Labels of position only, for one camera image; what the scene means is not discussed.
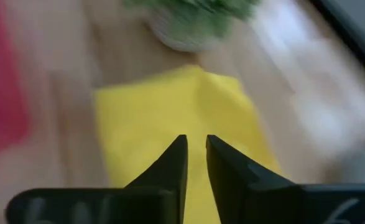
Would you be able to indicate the green artificial potted plant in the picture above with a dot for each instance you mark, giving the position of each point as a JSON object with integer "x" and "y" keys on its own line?
{"x": 194, "y": 18}

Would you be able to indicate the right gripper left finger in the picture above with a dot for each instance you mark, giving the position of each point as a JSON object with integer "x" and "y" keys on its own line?
{"x": 173, "y": 168}

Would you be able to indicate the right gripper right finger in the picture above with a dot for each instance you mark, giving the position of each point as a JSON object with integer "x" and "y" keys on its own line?
{"x": 229, "y": 180}

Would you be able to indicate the pink translucent plastic bin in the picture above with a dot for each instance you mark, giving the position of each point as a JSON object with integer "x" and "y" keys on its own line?
{"x": 2, "y": 77}

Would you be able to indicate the yellow microfiber towel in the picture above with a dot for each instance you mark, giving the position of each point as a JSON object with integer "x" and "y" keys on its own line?
{"x": 157, "y": 118}

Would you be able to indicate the grey microfiber towel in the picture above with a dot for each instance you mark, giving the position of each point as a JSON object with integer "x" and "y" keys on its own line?
{"x": 359, "y": 161}

